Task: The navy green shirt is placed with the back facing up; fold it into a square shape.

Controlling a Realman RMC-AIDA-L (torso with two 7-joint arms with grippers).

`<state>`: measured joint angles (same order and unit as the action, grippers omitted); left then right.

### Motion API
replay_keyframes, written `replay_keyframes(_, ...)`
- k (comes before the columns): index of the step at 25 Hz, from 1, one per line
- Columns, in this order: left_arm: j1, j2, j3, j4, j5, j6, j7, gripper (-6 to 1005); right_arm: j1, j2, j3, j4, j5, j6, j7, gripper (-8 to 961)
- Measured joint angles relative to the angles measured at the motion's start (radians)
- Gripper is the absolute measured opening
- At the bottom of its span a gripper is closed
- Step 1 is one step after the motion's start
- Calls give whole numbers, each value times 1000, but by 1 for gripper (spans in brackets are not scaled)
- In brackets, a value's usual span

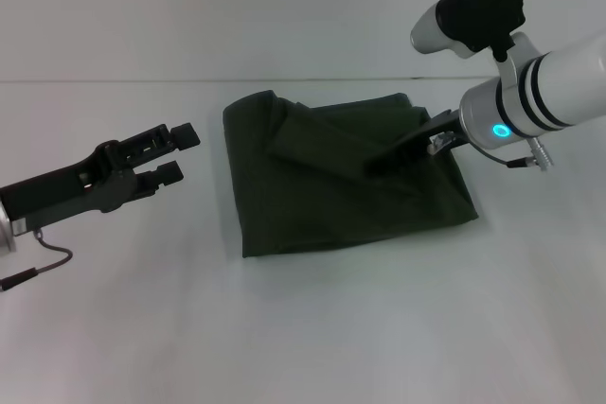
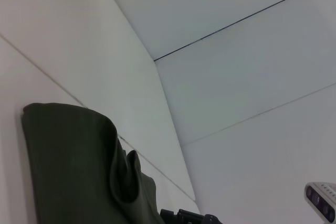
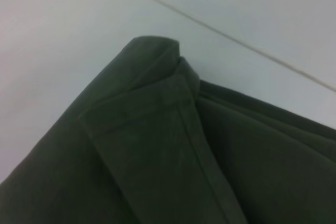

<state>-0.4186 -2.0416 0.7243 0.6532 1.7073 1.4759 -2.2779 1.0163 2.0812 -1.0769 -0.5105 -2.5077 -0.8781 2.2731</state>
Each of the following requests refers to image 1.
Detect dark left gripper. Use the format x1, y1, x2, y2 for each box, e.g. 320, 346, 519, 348
0, 122, 202, 236

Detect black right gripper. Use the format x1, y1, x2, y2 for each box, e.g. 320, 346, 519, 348
362, 109, 464, 178

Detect dark green t-shirt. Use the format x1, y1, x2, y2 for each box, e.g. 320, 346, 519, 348
222, 89, 479, 259

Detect dark grey cable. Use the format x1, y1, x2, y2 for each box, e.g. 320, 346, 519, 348
454, 136, 539, 169

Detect dark red cable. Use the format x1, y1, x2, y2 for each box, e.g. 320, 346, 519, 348
0, 228, 75, 292

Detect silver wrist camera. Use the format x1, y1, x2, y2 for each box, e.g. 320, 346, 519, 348
409, 0, 527, 61

